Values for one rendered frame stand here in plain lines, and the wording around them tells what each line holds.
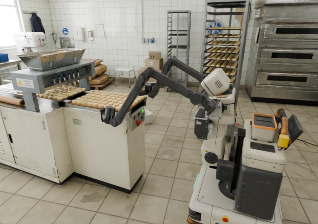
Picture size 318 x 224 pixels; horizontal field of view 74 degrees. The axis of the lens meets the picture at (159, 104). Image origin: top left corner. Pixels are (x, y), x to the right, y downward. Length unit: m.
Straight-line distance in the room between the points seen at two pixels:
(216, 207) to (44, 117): 1.59
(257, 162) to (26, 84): 1.87
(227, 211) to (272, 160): 0.54
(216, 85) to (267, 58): 3.24
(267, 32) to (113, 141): 3.58
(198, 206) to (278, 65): 3.56
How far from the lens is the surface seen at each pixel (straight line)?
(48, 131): 2.14
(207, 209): 1.80
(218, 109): 1.39
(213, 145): 1.67
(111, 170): 2.16
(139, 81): 1.42
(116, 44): 6.12
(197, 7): 5.57
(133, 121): 1.83
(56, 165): 2.32
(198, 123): 1.57
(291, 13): 4.73
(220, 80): 1.48
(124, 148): 1.92
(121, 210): 2.14
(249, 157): 1.50
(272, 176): 1.57
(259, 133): 1.59
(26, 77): 2.08
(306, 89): 5.05
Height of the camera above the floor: 1.57
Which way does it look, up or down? 21 degrees down
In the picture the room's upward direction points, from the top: straight up
